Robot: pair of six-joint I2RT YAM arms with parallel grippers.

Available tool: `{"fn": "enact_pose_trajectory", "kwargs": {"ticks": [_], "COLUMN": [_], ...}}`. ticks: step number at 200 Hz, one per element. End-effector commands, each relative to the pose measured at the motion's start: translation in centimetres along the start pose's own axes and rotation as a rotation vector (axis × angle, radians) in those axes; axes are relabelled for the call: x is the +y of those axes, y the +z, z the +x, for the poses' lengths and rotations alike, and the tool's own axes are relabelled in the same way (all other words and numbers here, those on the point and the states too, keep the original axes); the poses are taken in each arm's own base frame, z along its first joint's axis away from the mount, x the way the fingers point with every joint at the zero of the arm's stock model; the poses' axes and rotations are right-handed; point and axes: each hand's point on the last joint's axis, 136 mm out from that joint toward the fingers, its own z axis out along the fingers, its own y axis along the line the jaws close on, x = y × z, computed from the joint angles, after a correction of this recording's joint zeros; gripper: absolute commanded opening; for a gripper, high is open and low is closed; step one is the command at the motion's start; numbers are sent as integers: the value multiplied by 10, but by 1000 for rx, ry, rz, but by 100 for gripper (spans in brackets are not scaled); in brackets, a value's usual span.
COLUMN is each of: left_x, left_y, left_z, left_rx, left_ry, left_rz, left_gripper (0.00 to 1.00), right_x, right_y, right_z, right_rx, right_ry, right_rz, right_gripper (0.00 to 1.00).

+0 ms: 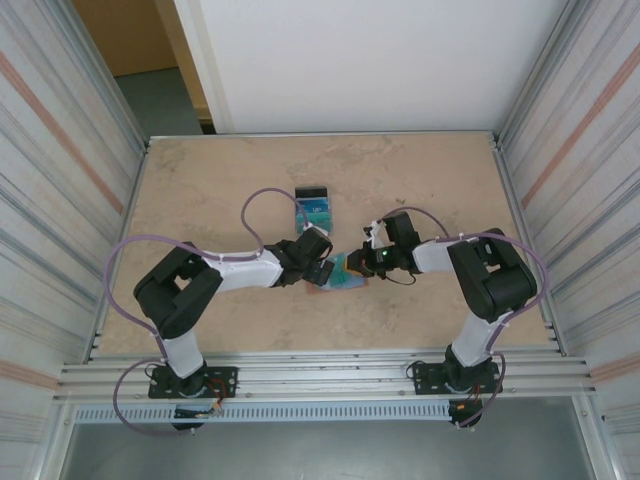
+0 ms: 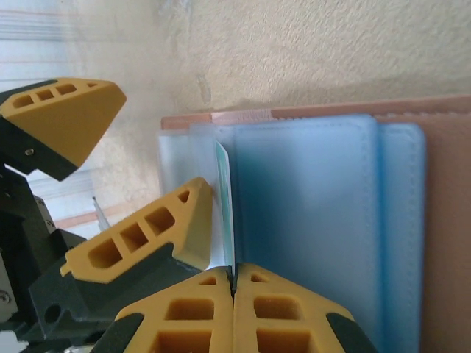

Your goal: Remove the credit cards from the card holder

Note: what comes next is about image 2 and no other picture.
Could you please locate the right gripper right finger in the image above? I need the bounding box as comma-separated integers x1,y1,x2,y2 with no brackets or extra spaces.
234,263,380,353

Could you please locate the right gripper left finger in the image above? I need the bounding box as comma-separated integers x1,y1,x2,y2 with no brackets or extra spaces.
93,265,236,353

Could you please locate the teal white credit card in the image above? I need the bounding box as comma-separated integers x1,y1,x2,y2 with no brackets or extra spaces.
214,141,236,268

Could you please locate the pink leather card wallet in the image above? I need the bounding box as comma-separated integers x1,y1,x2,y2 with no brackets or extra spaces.
157,94,471,353

